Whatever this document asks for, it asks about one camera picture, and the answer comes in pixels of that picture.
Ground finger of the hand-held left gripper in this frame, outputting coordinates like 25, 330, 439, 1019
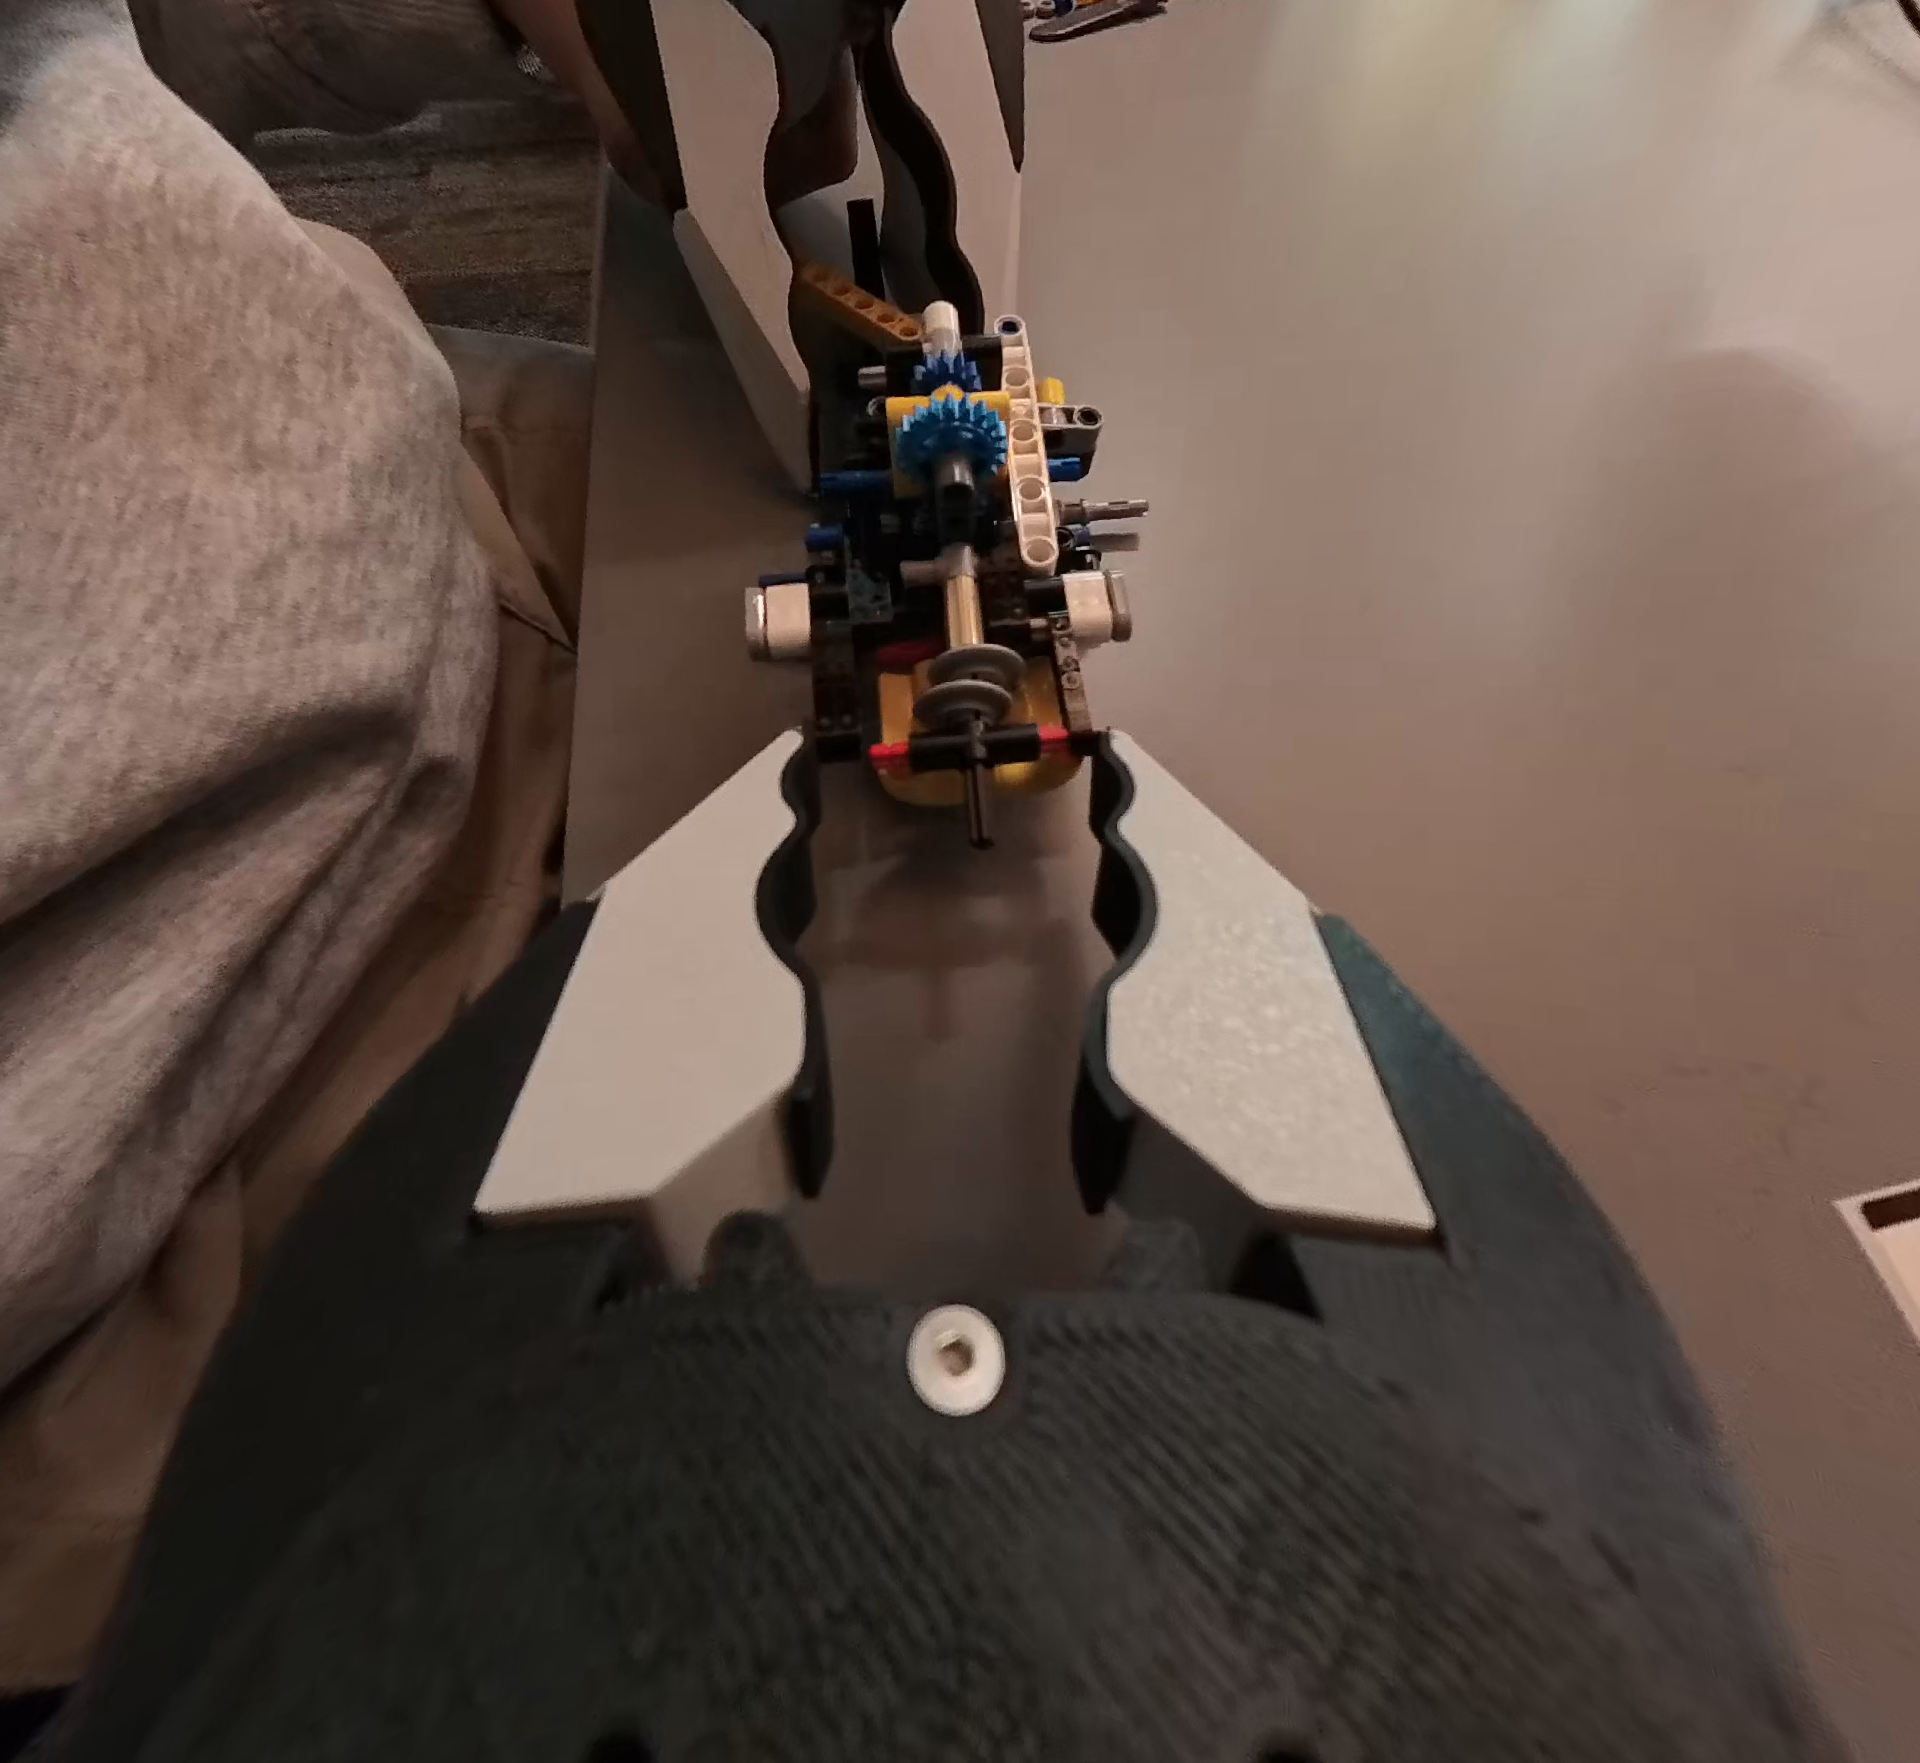
645, 0, 825, 492
856, 0, 1029, 316

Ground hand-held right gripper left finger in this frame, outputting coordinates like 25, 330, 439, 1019
472, 728, 837, 1241

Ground person's beige pants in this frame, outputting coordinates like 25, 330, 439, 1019
0, 322, 600, 1697

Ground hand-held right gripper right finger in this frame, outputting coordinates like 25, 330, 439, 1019
1070, 730, 1441, 1241

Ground person's grey sweatshirt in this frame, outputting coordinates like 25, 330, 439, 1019
0, 0, 504, 1421

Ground multicolour lego vehicle assembly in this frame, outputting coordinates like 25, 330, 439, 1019
742, 203, 1153, 854

